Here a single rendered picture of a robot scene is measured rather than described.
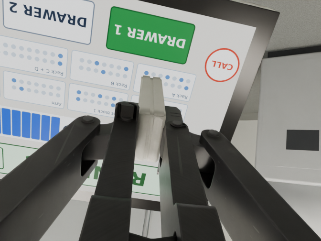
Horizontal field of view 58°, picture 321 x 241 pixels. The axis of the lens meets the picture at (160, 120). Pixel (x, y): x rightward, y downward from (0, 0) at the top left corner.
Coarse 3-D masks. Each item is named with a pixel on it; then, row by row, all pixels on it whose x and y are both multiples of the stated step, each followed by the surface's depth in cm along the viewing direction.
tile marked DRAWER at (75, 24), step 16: (16, 0) 30; (32, 0) 30; (48, 0) 30; (64, 0) 30; (80, 0) 30; (16, 16) 31; (32, 16) 31; (48, 16) 31; (64, 16) 31; (80, 16) 31; (32, 32) 31; (48, 32) 32; (64, 32) 32; (80, 32) 32
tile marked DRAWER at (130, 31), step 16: (112, 16) 31; (128, 16) 31; (144, 16) 31; (160, 16) 31; (112, 32) 32; (128, 32) 32; (144, 32) 32; (160, 32) 32; (176, 32) 32; (192, 32) 32; (112, 48) 33; (128, 48) 33; (144, 48) 33; (160, 48) 33; (176, 48) 33
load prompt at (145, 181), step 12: (0, 144) 38; (12, 144) 38; (0, 156) 39; (12, 156) 39; (24, 156) 39; (0, 168) 40; (12, 168) 40; (96, 168) 40; (144, 168) 40; (156, 168) 40; (96, 180) 41; (144, 180) 41; (156, 180) 41; (132, 192) 42; (144, 192) 42; (156, 192) 42
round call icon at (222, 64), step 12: (216, 48) 33; (228, 48) 33; (204, 60) 34; (216, 60) 34; (228, 60) 34; (240, 60) 34; (204, 72) 34; (216, 72) 34; (228, 72) 34; (228, 84) 35
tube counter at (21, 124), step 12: (0, 108) 35; (12, 108) 36; (0, 120) 36; (12, 120) 36; (24, 120) 36; (36, 120) 36; (48, 120) 36; (60, 120) 37; (72, 120) 37; (0, 132) 37; (12, 132) 37; (24, 132) 37; (36, 132) 37; (48, 132) 37
